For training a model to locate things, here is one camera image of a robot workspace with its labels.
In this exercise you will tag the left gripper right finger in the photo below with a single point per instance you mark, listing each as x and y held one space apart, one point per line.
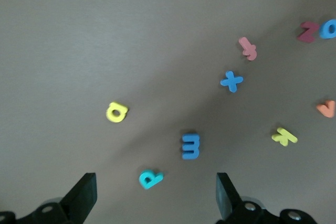
229 200

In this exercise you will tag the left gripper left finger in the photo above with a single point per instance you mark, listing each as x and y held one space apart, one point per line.
78 200

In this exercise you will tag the blue foam letter m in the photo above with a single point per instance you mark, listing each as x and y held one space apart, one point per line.
191 146

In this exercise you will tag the teal foam letter p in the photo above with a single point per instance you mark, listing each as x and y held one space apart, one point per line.
147 180

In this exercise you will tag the yellow foam letter d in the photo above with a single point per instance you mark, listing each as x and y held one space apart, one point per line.
110 113

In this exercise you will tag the yellow foam letter k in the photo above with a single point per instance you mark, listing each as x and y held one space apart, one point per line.
284 137

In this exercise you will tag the blue foam letter x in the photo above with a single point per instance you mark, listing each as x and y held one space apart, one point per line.
231 81

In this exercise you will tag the orange foam letter v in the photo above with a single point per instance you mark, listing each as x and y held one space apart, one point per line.
326 110

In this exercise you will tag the pink foam letter f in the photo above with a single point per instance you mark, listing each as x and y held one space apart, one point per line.
248 49

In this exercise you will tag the brown table cover sheet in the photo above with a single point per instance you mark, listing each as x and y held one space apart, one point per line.
78 37

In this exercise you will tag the maroon foam letter z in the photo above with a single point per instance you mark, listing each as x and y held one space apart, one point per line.
307 32

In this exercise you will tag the blue foam letter o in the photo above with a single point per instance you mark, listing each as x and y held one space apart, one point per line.
324 31

